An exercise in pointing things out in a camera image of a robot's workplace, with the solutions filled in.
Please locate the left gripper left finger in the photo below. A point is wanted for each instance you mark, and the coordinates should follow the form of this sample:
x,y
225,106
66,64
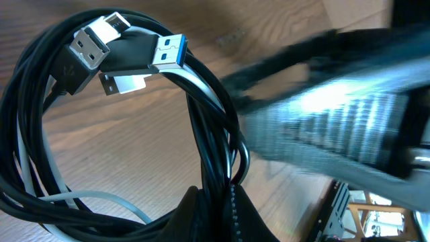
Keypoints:
x,y
192,220

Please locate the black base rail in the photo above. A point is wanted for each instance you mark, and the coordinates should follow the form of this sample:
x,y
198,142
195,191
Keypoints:
x,y
329,221

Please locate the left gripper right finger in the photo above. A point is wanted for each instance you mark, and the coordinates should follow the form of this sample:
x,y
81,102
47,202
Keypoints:
x,y
240,220

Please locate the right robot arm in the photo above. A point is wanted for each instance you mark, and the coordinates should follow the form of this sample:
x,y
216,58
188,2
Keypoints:
x,y
351,105

